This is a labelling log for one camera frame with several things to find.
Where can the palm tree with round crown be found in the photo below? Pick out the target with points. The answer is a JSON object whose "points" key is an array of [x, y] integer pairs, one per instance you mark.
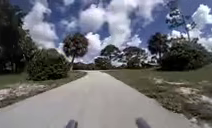
{"points": [[76, 45]]}

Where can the pale concrete path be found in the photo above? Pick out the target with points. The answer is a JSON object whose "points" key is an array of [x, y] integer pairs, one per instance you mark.
{"points": [[97, 103]]}

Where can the round dark green bush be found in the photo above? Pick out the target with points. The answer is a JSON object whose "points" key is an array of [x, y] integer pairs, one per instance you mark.
{"points": [[49, 65]]}

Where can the robot's own part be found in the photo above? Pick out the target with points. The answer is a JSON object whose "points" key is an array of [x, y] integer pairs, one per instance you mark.
{"points": [[142, 123], [71, 124]]}

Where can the patchy grass with sandy spots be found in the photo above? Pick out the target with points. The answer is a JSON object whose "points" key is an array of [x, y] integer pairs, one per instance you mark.
{"points": [[174, 86], [17, 88]]}

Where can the row of trees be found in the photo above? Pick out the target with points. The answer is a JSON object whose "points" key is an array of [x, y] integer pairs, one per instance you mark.
{"points": [[184, 55]]}

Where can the tall thin pine tree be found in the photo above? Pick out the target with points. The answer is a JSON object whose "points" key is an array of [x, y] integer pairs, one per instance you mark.
{"points": [[178, 16]]}

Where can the large dark tree clump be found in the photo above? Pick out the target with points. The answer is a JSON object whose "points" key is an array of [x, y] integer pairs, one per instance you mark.
{"points": [[9, 40]]}

